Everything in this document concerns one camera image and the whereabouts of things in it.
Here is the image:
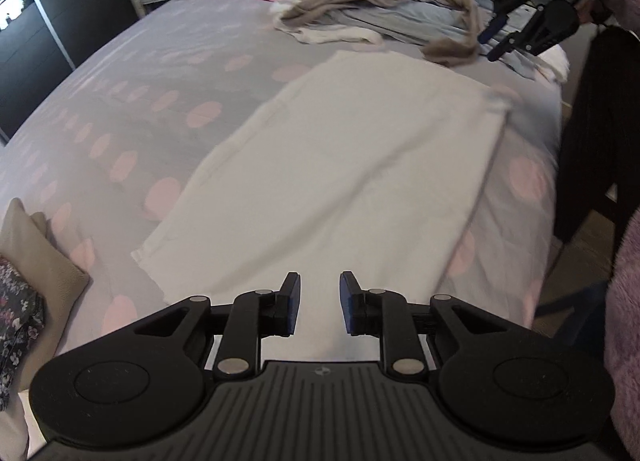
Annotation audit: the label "person's purple fuzzy top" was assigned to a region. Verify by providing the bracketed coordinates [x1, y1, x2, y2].
[602, 211, 640, 461]

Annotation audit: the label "bed with pink-dotted sheet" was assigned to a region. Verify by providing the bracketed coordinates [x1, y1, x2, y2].
[0, 0, 566, 461]

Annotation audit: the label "dark sliding-door wardrobe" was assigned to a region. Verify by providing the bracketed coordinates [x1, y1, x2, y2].
[0, 0, 156, 142]

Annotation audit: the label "person's black pants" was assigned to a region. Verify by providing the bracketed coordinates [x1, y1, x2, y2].
[552, 26, 640, 244]

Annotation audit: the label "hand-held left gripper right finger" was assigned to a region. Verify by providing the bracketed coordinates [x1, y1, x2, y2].
[340, 271, 506, 382]

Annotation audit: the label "small white garment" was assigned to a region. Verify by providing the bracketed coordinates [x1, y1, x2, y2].
[272, 0, 386, 47]

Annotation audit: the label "folded beige garment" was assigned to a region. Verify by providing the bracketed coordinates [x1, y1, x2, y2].
[0, 197, 91, 372]

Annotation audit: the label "light blue garment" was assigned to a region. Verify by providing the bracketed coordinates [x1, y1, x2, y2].
[330, 0, 551, 79]

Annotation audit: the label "floral patterned garment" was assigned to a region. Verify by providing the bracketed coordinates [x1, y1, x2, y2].
[0, 256, 47, 412]

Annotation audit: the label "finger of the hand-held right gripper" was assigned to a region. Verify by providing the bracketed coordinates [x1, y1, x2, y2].
[487, 16, 546, 61]
[477, 0, 526, 42]

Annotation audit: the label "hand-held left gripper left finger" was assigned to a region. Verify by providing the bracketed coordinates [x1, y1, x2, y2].
[135, 272, 302, 382]

